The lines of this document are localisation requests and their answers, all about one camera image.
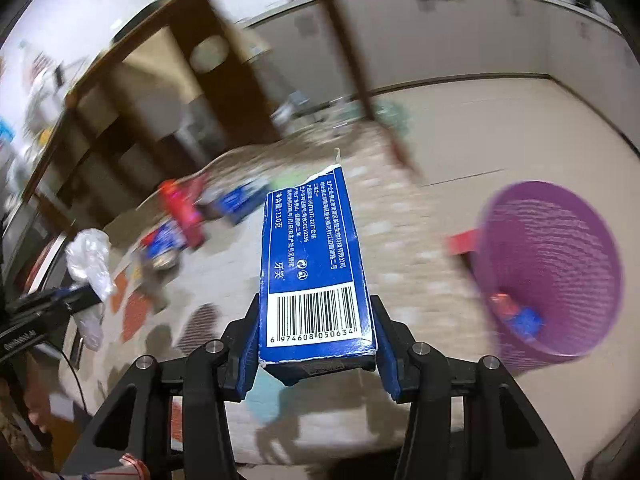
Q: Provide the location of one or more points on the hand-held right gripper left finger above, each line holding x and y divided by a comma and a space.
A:
247, 352

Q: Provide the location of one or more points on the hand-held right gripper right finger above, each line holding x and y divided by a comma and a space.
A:
387, 357

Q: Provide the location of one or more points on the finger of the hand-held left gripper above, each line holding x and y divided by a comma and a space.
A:
65, 302

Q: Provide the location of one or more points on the white plastic bag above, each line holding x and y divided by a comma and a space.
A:
90, 265

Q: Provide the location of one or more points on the blue toothpaste box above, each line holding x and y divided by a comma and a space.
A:
312, 260

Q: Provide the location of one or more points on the purple plastic basket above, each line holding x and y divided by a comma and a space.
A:
550, 270

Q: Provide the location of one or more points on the person's left hand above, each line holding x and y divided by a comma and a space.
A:
32, 400

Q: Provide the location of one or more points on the quilted patterned mat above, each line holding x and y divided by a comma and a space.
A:
425, 270

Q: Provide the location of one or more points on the small red packet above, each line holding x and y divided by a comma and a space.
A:
502, 305

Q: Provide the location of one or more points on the red flat card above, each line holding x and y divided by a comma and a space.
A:
462, 243

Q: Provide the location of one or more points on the small blue packet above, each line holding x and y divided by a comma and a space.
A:
527, 322

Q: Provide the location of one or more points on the long red package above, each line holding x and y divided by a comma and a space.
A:
182, 210

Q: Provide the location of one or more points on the wooden shelf unit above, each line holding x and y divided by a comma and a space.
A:
95, 82

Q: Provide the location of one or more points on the wooden table leg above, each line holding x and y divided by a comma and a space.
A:
365, 60

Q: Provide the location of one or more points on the white cabinet row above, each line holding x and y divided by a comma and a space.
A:
450, 35

